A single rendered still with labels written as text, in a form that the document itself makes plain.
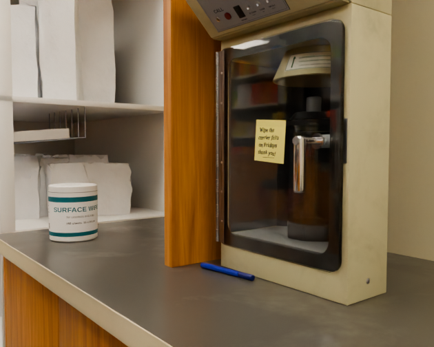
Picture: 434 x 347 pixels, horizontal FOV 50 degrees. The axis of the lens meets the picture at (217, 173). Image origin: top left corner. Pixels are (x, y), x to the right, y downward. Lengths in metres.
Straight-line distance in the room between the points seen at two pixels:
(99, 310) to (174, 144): 0.36
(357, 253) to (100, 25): 1.55
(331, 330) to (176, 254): 0.42
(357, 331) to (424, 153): 0.59
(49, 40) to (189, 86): 0.95
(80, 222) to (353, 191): 0.77
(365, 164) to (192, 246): 0.42
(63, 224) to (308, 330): 0.80
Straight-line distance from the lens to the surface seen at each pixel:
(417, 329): 0.72
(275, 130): 0.83
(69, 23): 1.87
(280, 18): 0.84
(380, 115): 0.81
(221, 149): 0.95
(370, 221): 0.80
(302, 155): 0.73
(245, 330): 0.67
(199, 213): 1.01
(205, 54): 1.03
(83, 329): 0.96
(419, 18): 1.21
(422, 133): 1.17
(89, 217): 1.30
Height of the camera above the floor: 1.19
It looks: 3 degrees down
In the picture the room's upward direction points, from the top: straight up
